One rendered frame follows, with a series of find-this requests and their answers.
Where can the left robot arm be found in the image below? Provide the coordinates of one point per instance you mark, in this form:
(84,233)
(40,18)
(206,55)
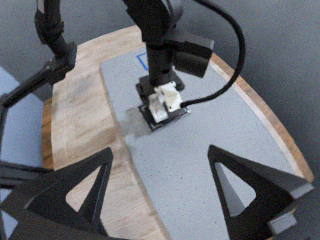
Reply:
(154,18)

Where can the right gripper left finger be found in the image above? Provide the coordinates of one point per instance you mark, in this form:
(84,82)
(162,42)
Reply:
(46,194)

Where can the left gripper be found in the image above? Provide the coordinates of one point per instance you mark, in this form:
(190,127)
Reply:
(166,82)

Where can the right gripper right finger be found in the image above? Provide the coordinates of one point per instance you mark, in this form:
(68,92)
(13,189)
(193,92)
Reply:
(277,192)

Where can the grey flat work mat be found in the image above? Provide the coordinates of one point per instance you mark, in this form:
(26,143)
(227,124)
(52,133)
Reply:
(172,163)

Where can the white well plate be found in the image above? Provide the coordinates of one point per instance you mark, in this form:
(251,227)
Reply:
(156,106)

